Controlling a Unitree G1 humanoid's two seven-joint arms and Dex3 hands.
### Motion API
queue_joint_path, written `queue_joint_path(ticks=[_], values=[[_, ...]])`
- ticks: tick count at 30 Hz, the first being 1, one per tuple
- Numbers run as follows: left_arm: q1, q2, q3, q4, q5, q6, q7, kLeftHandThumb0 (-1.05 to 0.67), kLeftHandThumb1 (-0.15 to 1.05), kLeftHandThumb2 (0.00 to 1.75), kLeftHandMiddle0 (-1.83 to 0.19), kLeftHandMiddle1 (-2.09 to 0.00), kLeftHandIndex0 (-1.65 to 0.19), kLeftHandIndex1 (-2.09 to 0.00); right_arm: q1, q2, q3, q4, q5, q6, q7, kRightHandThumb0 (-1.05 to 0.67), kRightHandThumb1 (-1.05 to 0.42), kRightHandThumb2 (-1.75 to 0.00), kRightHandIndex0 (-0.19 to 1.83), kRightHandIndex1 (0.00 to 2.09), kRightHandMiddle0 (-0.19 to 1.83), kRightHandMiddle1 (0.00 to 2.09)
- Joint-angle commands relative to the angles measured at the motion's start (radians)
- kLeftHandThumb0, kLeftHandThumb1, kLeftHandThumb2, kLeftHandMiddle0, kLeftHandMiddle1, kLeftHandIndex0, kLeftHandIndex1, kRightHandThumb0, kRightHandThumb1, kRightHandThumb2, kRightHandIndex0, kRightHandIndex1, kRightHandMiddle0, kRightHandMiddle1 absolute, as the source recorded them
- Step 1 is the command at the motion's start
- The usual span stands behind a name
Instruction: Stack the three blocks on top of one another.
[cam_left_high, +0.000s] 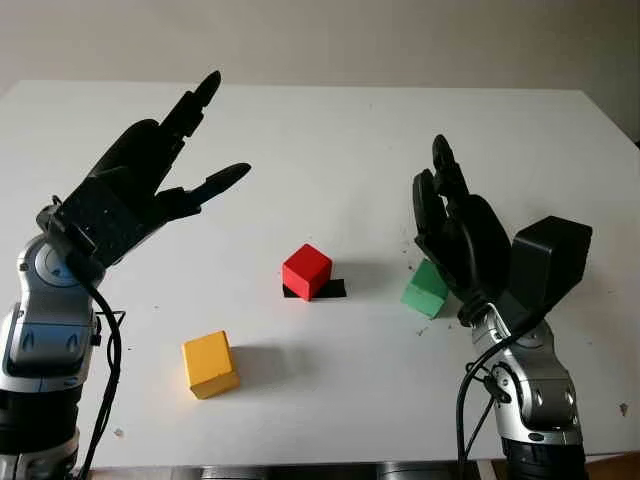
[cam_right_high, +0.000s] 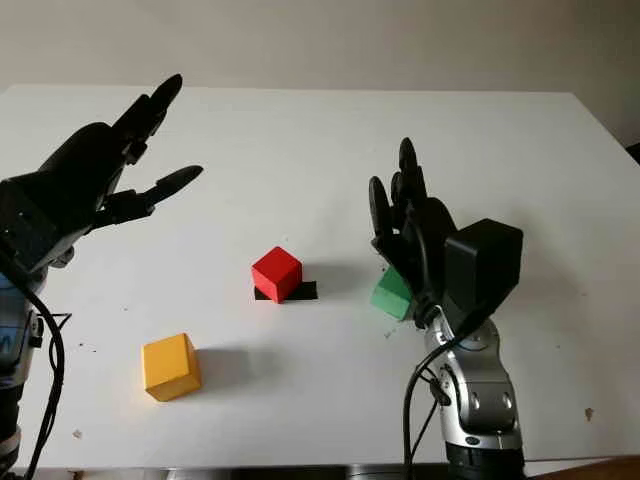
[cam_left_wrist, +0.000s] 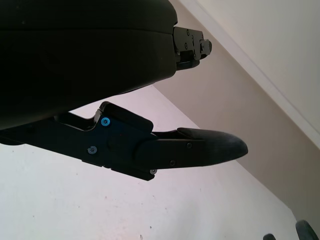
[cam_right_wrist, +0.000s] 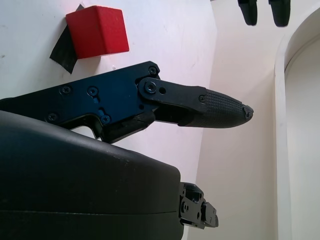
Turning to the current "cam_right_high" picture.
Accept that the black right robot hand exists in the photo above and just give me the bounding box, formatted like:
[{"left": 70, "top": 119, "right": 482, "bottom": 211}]
[{"left": 368, "top": 137, "right": 459, "bottom": 327}]

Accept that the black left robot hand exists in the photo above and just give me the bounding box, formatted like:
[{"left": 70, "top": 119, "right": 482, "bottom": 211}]
[{"left": 37, "top": 73, "right": 205, "bottom": 241}]

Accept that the green wooden block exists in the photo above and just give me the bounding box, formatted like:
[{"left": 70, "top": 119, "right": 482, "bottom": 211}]
[{"left": 369, "top": 266, "right": 414, "bottom": 321}]

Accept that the red wooden block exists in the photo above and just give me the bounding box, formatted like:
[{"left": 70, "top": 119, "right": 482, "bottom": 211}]
[{"left": 251, "top": 246, "right": 304, "bottom": 305}]

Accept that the yellow wooden block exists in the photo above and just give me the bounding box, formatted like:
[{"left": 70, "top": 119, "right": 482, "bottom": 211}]
[{"left": 141, "top": 332, "right": 203, "bottom": 403}]

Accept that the black tape strip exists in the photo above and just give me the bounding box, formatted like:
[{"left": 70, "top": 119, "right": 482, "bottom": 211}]
[{"left": 253, "top": 281, "right": 319, "bottom": 304}]

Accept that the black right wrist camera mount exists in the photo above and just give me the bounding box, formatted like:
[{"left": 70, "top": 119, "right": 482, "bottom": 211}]
[{"left": 442, "top": 218, "right": 525, "bottom": 337}]

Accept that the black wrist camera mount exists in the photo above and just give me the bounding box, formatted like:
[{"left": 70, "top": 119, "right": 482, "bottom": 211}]
[
  {"left": 0, "top": 172, "right": 77, "bottom": 274},
  {"left": 442, "top": 218, "right": 525, "bottom": 337}
]

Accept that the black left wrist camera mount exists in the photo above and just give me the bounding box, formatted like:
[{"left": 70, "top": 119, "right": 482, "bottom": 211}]
[{"left": 0, "top": 172, "right": 77, "bottom": 274}]

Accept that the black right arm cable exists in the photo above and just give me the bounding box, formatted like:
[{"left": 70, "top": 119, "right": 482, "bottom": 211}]
[{"left": 402, "top": 319, "right": 481, "bottom": 480}]

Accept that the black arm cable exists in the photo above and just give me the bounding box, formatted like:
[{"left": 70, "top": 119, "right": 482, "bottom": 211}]
[
  {"left": 402, "top": 319, "right": 481, "bottom": 480},
  {"left": 0, "top": 249, "right": 74, "bottom": 480}
]

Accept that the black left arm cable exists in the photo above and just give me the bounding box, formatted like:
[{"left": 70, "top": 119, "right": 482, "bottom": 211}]
[{"left": 0, "top": 249, "right": 74, "bottom": 480}]

